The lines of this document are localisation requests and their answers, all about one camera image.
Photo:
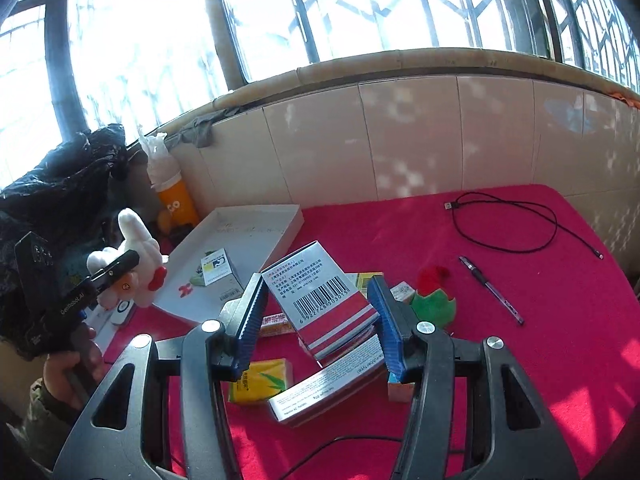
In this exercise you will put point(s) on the long silver sealant box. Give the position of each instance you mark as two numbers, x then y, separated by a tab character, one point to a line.
330	386

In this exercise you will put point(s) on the person left hand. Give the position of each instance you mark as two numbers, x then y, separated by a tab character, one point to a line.
58	365

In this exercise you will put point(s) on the white blue omeprazole box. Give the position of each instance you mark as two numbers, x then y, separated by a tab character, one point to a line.
219	277

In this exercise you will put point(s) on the small white medicine box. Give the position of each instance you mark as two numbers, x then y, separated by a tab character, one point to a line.
403	292

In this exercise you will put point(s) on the grey rag on sill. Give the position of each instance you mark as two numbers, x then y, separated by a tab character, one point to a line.
198	131

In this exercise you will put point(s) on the white plush toy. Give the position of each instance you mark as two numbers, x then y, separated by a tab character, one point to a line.
135	270

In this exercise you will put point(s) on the white cardboard tray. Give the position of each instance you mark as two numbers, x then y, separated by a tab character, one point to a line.
253	237

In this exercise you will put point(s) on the red green plush strawberry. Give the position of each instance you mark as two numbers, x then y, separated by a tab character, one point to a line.
432	301

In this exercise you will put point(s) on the clear black gel pen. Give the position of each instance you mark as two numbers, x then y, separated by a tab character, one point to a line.
481	278

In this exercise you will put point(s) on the orange drink cup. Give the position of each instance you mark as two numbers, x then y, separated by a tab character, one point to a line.
176	198

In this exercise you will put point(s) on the red white blue box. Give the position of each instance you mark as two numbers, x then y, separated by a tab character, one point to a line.
326	309

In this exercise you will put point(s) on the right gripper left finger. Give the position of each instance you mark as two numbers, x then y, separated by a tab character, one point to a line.
123	431

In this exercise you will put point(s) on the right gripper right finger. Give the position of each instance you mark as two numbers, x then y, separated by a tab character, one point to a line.
510	433

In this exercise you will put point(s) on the yellow tissue pack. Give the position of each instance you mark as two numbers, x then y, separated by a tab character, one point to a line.
261	381

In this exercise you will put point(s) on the yellow white glucophage box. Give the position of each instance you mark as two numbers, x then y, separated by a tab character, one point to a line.
361	280

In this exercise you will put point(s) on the black plastic bag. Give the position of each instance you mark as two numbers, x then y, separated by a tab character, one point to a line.
68	200

